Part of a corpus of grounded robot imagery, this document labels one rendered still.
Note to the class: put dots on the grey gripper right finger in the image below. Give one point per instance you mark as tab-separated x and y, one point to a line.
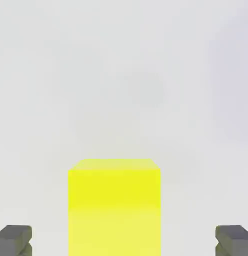
234	238

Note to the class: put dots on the small yellow cube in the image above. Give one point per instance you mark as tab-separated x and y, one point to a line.
114	210

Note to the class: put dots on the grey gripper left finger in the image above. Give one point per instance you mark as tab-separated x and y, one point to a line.
12	238

